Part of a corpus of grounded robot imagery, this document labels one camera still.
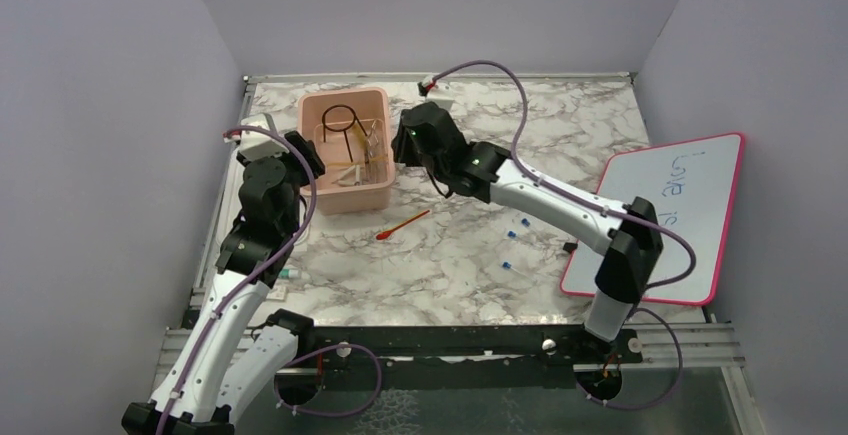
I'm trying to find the pink framed whiteboard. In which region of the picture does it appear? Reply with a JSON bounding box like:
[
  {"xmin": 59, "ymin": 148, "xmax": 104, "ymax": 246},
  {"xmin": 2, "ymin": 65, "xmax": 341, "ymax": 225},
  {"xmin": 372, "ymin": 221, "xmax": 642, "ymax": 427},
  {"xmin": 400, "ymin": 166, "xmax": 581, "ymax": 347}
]
[{"xmin": 597, "ymin": 132, "xmax": 745, "ymax": 306}]

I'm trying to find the pink plastic bin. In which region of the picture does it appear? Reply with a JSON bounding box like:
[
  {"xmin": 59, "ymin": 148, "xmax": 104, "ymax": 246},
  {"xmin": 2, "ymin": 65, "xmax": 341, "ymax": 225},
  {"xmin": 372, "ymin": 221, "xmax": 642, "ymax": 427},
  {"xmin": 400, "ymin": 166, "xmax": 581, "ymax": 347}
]
[{"xmin": 298, "ymin": 87, "xmax": 396, "ymax": 216}]

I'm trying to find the black metal ring stand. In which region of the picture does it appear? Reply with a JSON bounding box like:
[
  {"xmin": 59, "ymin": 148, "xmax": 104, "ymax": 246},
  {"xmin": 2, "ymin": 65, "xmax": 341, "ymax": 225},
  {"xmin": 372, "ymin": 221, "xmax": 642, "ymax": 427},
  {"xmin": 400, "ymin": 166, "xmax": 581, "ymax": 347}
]
[{"xmin": 321, "ymin": 104, "xmax": 361, "ymax": 162}]

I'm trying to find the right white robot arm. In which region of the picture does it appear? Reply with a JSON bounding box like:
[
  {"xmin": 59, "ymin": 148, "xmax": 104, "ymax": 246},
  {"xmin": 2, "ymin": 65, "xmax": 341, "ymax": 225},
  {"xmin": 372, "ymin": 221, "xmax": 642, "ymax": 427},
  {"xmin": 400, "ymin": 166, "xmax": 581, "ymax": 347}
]
[{"xmin": 391, "ymin": 102, "xmax": 664, "ymax": 362}]

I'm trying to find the yellow rubber tube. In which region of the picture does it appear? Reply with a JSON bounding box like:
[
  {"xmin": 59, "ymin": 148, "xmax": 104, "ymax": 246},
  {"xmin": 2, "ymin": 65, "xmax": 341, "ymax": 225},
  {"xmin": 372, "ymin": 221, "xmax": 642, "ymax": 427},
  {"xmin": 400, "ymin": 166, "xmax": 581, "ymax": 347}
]
[{"xmin": 314, "ymin": 120, "xmax": 389, "ymax": 187}]

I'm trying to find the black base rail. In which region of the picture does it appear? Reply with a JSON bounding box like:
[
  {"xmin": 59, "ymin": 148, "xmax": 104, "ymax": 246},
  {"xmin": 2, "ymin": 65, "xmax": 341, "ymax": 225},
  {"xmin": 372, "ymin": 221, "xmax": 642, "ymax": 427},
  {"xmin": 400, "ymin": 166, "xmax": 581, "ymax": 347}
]
[{"xmin": 239, "ymin": 309, "xmax": 643, "ymax": 392}]

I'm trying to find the red plastic spoon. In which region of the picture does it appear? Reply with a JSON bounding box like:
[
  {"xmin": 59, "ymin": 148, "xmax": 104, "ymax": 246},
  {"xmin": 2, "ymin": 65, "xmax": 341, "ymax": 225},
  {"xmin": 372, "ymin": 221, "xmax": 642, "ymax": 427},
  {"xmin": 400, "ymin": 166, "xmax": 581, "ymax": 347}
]
[{"xmin": 375, "ymin": 210, "xmax": 430, "ymax": 241}]

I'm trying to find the white clay triangle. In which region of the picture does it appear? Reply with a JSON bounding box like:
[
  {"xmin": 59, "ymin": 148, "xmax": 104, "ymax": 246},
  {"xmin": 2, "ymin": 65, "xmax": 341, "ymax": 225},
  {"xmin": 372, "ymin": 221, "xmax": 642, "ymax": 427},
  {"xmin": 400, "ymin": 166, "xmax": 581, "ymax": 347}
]
[{"xmin": 334, "ymin": 163, "xmax": 371, "ymax": 187}]

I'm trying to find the small white label card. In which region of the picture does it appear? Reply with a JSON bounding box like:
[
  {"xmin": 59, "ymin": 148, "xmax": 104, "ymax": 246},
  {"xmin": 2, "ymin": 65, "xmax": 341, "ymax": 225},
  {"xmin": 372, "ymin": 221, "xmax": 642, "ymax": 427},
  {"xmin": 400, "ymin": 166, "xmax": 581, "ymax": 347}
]
[{"xmin": 268, "ymin": 287, "xmax": 288, "ymax": 302}]

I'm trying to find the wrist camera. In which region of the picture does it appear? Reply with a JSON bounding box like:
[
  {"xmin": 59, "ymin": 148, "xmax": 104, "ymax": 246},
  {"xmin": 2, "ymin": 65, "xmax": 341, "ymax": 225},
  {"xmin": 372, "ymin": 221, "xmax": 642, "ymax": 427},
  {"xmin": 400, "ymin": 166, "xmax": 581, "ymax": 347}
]
[
  {"xmin": 417, "ymin": 78, "xmax": 455, "ymax": 112},
  {"xmin": 238, "ymin": 113, "xmax": 284, "ymax": 162}
]

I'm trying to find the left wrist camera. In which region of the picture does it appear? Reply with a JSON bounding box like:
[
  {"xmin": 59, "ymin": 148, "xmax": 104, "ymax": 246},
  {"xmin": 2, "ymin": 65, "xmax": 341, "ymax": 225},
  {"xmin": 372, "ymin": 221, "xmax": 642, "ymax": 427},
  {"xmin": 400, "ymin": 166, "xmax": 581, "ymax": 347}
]
[{"xmin": 238, "ymin": 113, "xmax": 284, "ymax": 162}]

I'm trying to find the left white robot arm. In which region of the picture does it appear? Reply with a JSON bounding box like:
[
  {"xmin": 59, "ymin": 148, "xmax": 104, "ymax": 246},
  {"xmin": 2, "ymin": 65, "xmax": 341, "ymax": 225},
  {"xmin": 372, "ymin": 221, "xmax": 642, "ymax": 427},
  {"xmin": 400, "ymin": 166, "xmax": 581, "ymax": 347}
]
[{"xmin": 121, "ymin": 125, "xmax": 325, "ymax": 434}]

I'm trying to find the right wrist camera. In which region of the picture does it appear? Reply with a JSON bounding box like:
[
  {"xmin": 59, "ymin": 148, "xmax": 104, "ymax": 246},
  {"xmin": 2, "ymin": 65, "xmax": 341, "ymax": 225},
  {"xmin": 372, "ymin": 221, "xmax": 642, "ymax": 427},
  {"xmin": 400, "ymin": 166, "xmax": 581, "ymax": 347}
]
[{"xmin": 417, "ymin": 78, "xmax": 455, "ymax": 112}]

